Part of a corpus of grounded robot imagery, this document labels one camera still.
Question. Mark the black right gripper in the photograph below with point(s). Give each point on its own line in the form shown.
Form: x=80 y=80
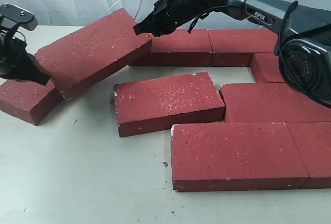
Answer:
x=168 y=16

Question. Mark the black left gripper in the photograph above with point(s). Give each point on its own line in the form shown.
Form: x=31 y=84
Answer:
x=17 y=64

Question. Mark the red brick diagonal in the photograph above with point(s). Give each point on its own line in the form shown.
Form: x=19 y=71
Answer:
x=87 y=56

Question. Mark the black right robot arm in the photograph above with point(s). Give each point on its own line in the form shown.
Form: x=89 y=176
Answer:
x=303 y=35

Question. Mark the red brick front large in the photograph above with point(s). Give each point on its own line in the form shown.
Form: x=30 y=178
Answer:
x=235 y=157

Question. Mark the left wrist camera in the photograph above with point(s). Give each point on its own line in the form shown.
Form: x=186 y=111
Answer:
x=11 y=15

